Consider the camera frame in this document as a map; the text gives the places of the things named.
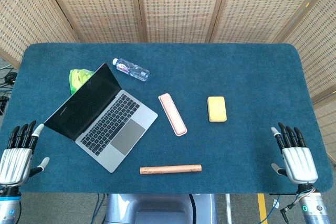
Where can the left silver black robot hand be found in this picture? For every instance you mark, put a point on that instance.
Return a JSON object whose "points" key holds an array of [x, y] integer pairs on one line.
{"points": [[15, 161]]}

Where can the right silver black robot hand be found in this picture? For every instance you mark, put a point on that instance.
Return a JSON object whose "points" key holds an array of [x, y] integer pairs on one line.
{"points": [[299, 163]]}

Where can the grey laptop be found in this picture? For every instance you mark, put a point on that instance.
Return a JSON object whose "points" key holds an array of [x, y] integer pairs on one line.
{"points": [[105, 119]]}

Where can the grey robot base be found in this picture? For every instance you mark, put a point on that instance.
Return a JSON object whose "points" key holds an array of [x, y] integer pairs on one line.
{"points": [[157, 208]]}

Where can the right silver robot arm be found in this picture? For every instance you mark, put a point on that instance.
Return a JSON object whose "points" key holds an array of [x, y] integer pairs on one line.
{"points": [[313, 208]]}

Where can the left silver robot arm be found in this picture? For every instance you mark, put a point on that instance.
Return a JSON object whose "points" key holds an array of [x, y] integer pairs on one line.
{"points": [[9, 205]]}

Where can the black power adapter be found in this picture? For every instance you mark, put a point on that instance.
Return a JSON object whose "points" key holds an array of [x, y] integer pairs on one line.
{"points": [[3, 103]]}

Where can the blue table mat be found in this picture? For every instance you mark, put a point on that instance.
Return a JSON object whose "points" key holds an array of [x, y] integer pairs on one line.
{"points": [[236, 150]]}

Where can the yellow sponge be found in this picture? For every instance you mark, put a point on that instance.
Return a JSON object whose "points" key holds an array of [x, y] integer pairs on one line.
{"points": [[217, 109]]}

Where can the green snack bag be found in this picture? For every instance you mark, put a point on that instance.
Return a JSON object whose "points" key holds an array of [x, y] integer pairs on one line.
{"points": [[77, 78]]}

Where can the wooden rolling pin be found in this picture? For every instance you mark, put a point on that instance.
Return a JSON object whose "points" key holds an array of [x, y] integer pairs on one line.
{"points": [[170, 169]]}

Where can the pink oblong case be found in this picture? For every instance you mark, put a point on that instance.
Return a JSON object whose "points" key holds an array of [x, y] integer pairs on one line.
{"points": [[172, 114]]}

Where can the clear plastic water bottle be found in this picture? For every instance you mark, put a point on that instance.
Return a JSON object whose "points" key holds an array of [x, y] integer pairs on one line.
{"points": [[132, 70]]}

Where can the woven bamboo folding screen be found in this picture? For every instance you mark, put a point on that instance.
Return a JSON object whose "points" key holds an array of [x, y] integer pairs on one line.
{"points": [[178, 3]]}

